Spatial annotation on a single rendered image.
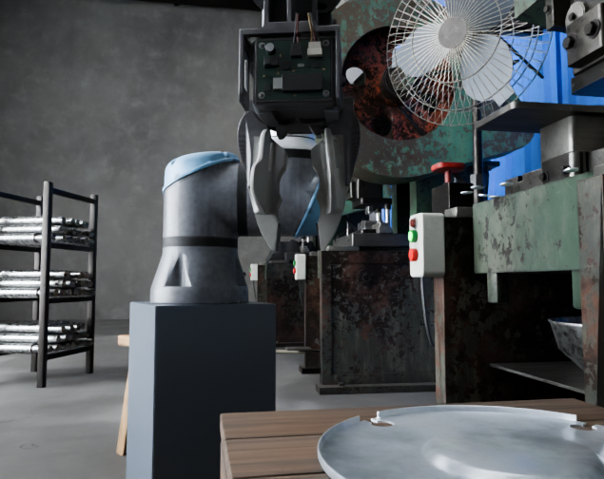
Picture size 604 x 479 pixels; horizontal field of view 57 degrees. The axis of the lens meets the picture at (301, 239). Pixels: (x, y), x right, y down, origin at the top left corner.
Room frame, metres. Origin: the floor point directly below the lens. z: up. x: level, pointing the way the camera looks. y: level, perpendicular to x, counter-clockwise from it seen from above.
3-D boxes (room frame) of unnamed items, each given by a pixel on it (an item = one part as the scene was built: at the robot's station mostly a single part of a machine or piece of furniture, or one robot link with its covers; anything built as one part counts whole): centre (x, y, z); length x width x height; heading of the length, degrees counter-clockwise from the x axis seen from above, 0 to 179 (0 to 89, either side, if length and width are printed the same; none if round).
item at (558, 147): (0.98, -0.46, 0.72); 0.25 x 0.14 x 0.14; 100
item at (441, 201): (1.28, -0.35, 0.62); 0.10 x 0.06 x 0.20; 10
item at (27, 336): (2.80, 1.32, 0.47); 0.46 x 0.43 x 0.95; 80
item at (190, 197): (0.87, 0.15, 0.62); 0.13 x 0.12 x 0.14; 93
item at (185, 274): (0.87, 0.16, 0.50); 0.15 x 0.15 x 0.10
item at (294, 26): (0.41, 0.00, 0.66); 0.09 x 0.08 x 0.12; 175
